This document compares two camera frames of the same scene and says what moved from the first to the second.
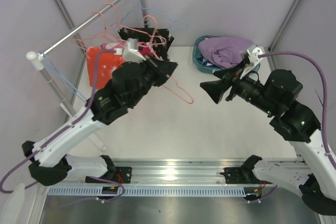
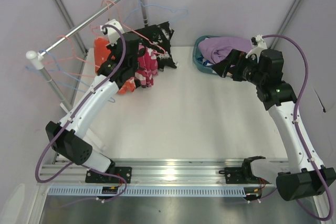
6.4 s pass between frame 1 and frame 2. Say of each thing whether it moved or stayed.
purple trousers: stayed
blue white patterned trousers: stayed
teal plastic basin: stayed
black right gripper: moved
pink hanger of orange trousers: moved
